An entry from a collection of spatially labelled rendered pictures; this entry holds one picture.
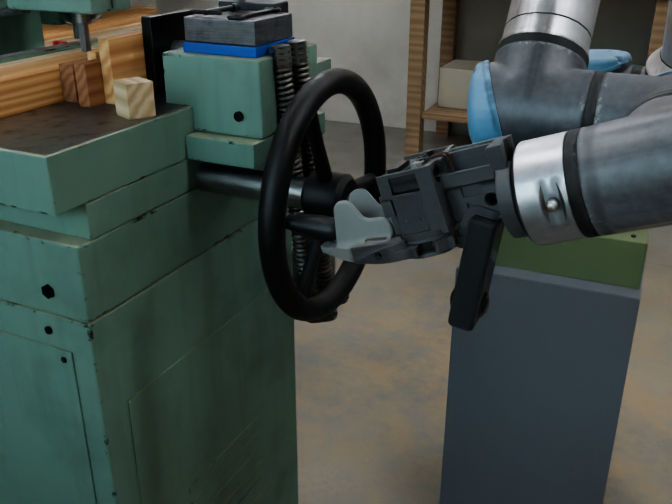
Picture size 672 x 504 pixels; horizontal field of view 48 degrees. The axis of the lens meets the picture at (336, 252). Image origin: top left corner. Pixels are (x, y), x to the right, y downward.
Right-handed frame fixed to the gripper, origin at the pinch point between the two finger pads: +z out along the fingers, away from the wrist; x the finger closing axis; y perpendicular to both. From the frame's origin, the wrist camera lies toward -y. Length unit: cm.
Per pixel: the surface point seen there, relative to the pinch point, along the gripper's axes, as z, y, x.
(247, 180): 14.6, 7.6, -9.7
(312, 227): 0.8, 3.3, 1.4
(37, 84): 32.3, 25.7, -1.8
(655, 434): -4, -88, -99
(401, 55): 130, 2, -332
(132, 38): 24.4, 27.3, -11.0
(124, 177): 20.5, 13.1, 2.8
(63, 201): 20.4, 13.4, 11.6
